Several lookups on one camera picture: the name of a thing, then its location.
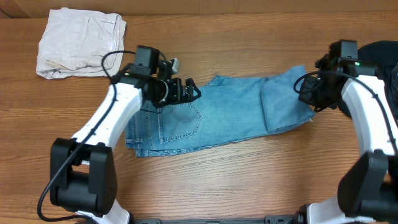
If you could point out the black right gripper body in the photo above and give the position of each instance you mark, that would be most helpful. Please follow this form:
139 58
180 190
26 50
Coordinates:
319 93

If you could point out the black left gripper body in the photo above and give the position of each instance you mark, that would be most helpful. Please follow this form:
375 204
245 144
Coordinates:
168 91

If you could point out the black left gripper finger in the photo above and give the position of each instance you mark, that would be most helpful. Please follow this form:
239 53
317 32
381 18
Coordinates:
190 86
190 97

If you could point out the light blue denim jeans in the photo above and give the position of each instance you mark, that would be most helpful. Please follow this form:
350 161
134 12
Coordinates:
229 110

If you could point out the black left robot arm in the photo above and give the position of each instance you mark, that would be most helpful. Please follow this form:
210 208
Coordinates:
83 182

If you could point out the black garment with white tag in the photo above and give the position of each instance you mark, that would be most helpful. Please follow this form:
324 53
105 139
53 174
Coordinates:
384 53

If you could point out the folded beige trousers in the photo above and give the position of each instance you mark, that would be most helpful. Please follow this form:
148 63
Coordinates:
75 41

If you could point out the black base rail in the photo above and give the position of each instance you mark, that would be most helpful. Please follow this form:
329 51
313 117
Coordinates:
268 219

